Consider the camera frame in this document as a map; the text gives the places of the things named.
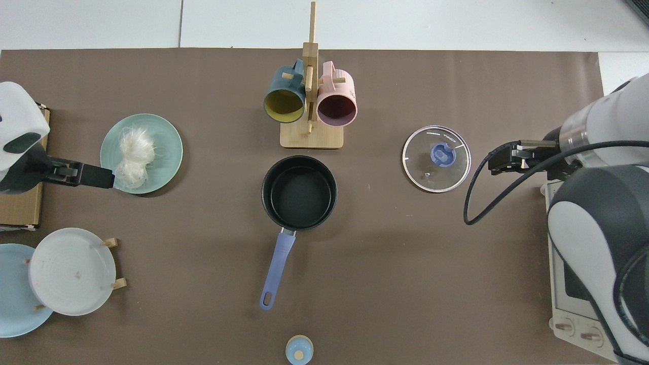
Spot wooden plate rack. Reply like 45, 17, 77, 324
23, 237, 127, 311

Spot pink ribbed cup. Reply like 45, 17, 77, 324
316, 61, 358, 127

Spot wooden cup stand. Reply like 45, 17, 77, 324
280, 1, 344, 150

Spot light blue plate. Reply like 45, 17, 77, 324
0, 243, 54, 338

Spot round glass lid blue knob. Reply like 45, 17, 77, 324
402, 125, 472, 193

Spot black pot blue handle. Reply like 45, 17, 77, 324
260, 155, 338, 311

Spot dark grey device corner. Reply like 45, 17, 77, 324
626, 0, 649, 26

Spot wire basket wooden floor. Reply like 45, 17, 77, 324
0, 104, 51, 231

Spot white plate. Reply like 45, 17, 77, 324
29, 228, 117, 316

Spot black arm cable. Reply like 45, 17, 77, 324
463, 139, 649, 226

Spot pale green plate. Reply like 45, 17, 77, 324
100, 114, 184, 195

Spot pale toaster oven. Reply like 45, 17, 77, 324
540, 180, 617, 363

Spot dark blue cup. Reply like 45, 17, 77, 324
263, 59, 306, 124

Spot small blue round thing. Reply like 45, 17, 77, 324
285, 335, 314, 365

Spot brown table cloth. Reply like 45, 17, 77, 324
0, 48, 605, 365

